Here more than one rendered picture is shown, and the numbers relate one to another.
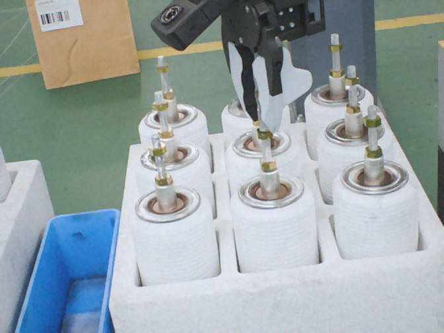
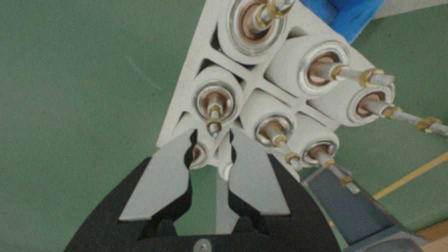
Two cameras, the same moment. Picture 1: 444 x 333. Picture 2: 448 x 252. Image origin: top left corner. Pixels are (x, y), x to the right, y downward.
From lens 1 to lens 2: 77 cm
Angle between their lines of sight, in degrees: 51
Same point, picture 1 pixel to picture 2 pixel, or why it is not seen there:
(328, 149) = not seen: hidden behind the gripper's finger
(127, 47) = not seen: outside the picture
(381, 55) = not seen: hidden behind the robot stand
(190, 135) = (336, 104)
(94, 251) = (340, 27)
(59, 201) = (406, 43)
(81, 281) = (333, 17)
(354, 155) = (223, 159)
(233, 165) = (272, 105)
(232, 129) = (314, 130)
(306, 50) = (351, 196)
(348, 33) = (339, 213)
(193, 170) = (289, 76)
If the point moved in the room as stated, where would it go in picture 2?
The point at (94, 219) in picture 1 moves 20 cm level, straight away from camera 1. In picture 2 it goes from (356, 28) to (420, 55)
